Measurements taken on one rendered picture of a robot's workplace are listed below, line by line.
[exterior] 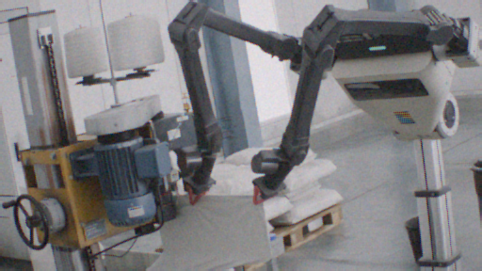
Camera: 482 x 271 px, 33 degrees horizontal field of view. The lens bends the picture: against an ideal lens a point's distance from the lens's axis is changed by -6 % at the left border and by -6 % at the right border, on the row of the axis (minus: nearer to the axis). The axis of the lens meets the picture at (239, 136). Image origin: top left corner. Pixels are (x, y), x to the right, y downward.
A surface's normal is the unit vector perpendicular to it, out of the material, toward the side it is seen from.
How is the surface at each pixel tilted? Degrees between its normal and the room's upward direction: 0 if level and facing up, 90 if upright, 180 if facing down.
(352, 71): 40
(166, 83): 90
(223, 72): 90
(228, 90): 90
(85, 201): 90
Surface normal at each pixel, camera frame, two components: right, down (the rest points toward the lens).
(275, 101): 0.74, -0.04
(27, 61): -0.65, 0.21
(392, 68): -0.55, -0.62
